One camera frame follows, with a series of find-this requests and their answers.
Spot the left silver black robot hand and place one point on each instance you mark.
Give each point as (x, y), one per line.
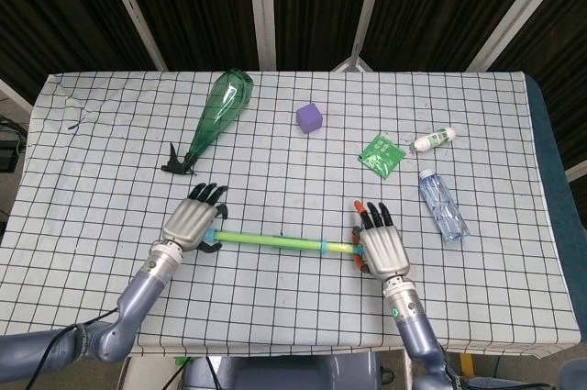
(190, 222)

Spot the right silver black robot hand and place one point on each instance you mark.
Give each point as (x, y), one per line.
(383, 250)

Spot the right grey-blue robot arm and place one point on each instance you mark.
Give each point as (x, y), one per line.
(413, 321)

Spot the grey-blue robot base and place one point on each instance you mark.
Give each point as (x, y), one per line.
(284, 374)

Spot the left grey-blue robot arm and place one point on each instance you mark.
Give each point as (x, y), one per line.
(137, 298)

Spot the clear plastic water bottle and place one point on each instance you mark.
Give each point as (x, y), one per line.
(442, 206)

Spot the green foil sachet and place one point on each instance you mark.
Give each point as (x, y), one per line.
(381, 154)

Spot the white black-grid tablecloth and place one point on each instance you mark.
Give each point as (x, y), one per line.
(284, 307)

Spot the green spray bottle black trigger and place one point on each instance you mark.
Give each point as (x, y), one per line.
(220, 110)

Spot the small white bottle green label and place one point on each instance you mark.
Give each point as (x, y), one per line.
(433, 139)

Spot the purple foam cube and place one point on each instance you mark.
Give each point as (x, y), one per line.
(310, 118)

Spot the black equipment box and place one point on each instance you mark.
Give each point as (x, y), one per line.
(8, 147)

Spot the white frame post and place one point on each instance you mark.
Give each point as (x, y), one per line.
(509, 14)
(367, 9)
(130, 9)
(261, 9)

